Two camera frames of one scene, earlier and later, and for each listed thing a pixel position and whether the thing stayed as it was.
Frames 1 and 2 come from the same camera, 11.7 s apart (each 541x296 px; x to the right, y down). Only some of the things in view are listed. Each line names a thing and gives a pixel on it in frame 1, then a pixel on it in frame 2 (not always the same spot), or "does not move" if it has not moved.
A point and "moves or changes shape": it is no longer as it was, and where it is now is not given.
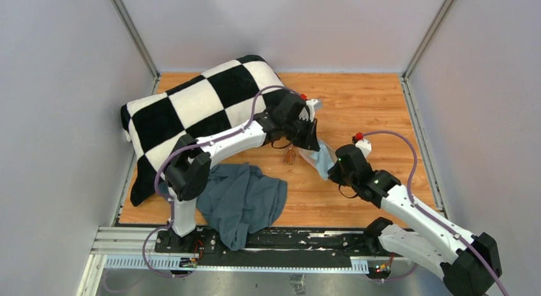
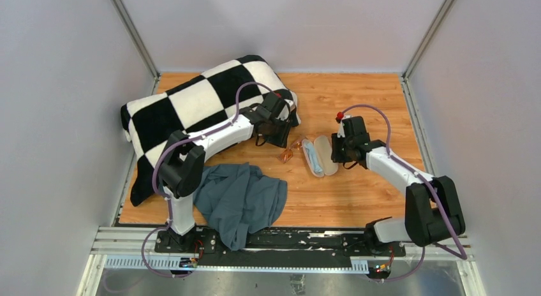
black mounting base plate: [284, 248] does not move
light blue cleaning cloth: [323, 161] moves or changes shape
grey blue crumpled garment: [237, 198] does not move
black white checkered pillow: [226, 99] does not move
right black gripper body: [337, 175] -> [342, 148]
